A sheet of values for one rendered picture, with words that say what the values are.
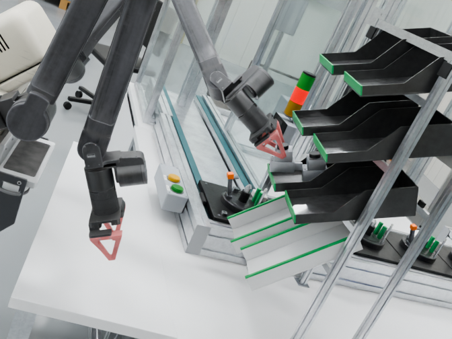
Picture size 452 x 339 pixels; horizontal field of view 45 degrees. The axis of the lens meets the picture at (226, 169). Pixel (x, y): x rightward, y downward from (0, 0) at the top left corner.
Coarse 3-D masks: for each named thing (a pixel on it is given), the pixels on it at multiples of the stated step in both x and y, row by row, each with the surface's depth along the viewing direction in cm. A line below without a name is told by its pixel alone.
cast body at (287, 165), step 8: (288, 144) 140; (280, 152) 138; (288, 152) 138; (272, 160) 140; (280, 160) 139; (288, 160) 138; (272, 168) 140; (280, 168) 140; (288, 168) 139; (296, 168) 141
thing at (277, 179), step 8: (304, 160) 147; (384, 160) 134; (328, 168) 134; (336, 168) 134; (344, 168) 135; (272, 176) 139; (280, 176) 144; (288, 176) 144; (296, 176) 143; (320, 176) 135; (328, 176) 135; (336, 176) 135; (272, 184) 138; (280, 184) 135; (288, 184) 135; (296, 184) 136; (304, 184) 136; (312, 184) 136; (320, 184) 136
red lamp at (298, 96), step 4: (296, 88) 181; (296, 92) 181; (300, 92) 180; (304, 92) 180; (308, 92) 181; (292, 96) 182; (296, 96) 181; (300, 96) 181; (304, 96) 181; (292, 100) 182; (296, 100) 182; (300, 100) 181; (304, 100) 182; (300, 104) 182
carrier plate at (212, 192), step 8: (200, 184) 179; (208, 184) 180; (216, 184) 183; (208, 192) 174; (216, 192) 177; (208, 200) 169; (216, 200) 171; (208, 208) 167; (216, 208) 166; (224, 208) 169; (216, 216) 162; (224, 216) 164
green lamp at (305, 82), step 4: (300, 76) 181; (304, 76) 179; (308, 76) 178; (300, 80) 180; (304, 80) 179; (308, 80) 179; (312, 80) 179; (300, 84) 180; (304, 84) 179; (308, 84) 179; (312, 84) 180; (300, 88) 180; (304, 88) 180; (308, 88) 180
